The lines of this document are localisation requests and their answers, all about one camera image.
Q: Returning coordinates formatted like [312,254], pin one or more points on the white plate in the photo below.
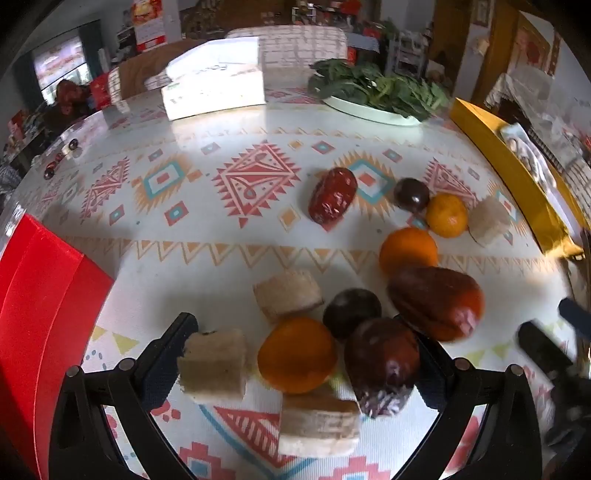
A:
[374,114]

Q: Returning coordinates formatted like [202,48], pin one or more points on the dark red cloth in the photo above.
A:
[71,94]

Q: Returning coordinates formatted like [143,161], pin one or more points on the red box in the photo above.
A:
[41,295]

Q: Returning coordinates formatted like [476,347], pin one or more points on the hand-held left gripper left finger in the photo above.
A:
[159,378]

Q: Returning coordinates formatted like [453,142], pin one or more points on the dark purple plum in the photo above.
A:
[351,311]
[411,194]

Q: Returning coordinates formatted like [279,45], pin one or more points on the shelf of goods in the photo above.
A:
[328,11]

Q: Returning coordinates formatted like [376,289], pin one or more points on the glossy red wax apple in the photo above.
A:
[436,302]

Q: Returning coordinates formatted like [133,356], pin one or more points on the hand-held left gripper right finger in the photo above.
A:
[431,385]

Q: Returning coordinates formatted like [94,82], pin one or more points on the white tissue box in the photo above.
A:
[212,78]

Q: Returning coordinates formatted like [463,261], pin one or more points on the wrinkled red jujube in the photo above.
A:
[332,194]

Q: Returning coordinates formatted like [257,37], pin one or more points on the bright window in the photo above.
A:
[60,64]

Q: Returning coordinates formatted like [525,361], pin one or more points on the metal storage rack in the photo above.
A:
[408,53]

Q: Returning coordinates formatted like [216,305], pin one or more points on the dark red jujube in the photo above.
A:
[381,364]

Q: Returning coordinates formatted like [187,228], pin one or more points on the white tray with snacks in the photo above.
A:
[531,152]

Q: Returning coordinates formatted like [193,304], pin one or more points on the small orange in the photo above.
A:
[445,214]

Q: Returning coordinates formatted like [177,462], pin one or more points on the pale cake piece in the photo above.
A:
[489,220]
[214,364]
[318,424]
[288,293]

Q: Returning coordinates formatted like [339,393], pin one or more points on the patterned tablecloth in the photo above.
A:
[207,277]

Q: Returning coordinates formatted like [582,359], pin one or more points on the yellow box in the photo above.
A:
[503,152]

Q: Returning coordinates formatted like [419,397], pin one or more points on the red gift boxes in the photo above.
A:
[101,90]

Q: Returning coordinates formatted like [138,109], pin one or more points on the green leafy vegetables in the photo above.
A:
[378,85]

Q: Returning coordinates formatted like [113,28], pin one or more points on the chair with patterned cover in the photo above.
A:
[300,46]

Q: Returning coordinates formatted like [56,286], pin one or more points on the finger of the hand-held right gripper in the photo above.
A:
[538,344]
[575,314]

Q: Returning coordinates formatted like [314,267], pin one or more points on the red wall poster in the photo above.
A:
[147,23]

